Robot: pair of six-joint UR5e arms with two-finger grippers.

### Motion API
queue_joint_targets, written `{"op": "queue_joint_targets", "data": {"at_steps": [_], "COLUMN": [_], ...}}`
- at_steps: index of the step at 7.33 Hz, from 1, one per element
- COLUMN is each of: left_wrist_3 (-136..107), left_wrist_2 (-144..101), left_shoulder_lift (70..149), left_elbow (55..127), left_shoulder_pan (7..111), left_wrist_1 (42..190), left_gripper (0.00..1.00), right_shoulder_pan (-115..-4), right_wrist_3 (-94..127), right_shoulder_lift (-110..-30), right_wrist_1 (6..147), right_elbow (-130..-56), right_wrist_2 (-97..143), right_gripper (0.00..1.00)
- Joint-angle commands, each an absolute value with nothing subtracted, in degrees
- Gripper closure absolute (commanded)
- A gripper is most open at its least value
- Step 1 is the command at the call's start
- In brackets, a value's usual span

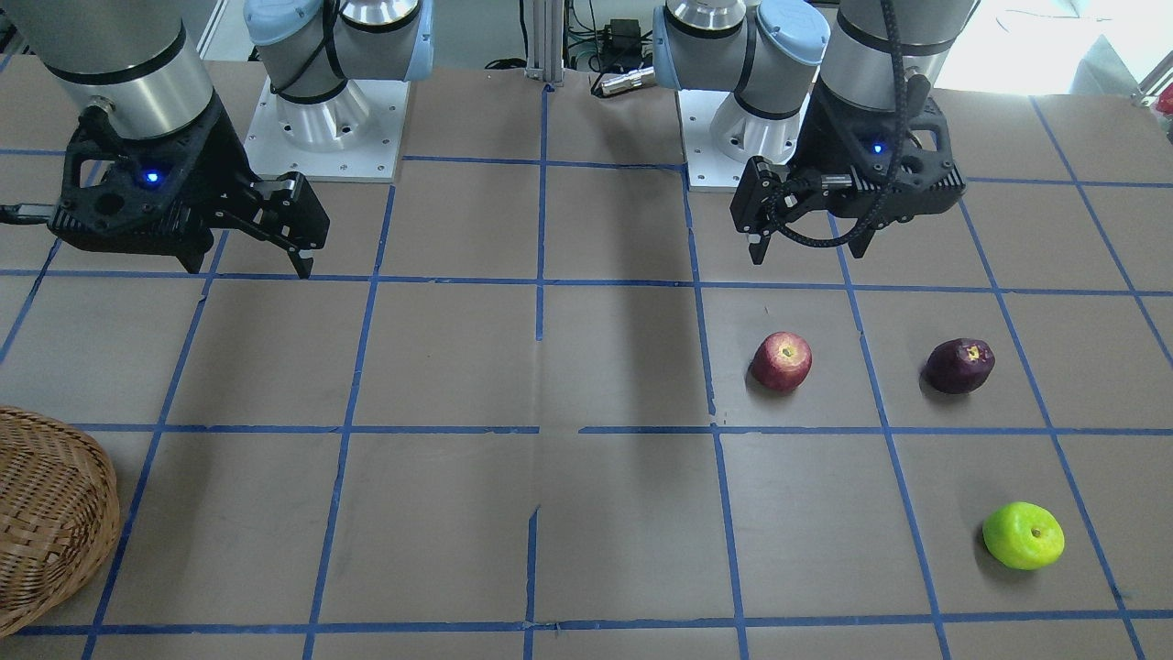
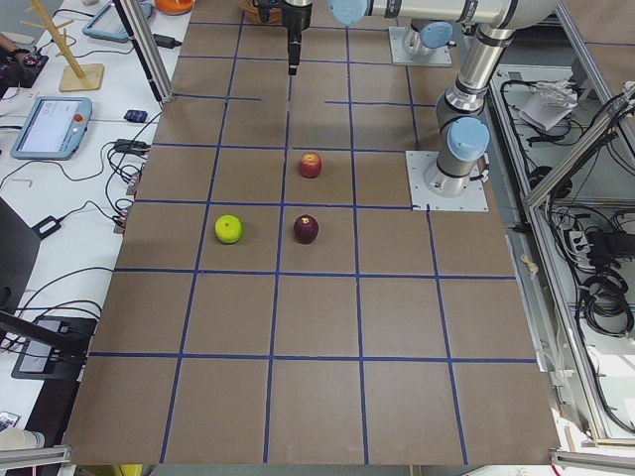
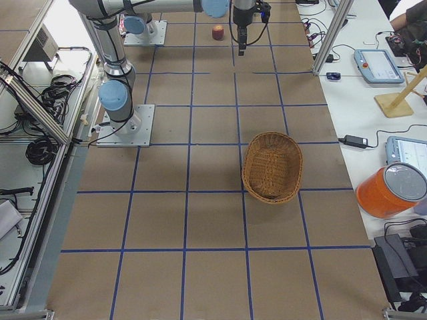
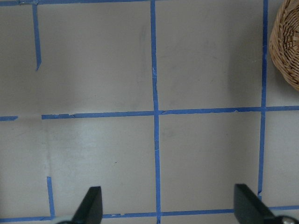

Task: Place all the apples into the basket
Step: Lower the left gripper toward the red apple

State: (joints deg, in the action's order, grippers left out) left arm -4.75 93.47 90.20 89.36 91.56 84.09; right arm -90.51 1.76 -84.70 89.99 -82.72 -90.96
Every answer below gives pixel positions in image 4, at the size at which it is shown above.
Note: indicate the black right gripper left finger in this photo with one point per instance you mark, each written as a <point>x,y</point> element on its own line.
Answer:
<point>90,211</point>

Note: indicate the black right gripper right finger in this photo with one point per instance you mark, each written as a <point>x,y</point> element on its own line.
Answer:
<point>248,209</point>

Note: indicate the woven wicker basket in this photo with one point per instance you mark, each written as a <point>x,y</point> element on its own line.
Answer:
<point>284,42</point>

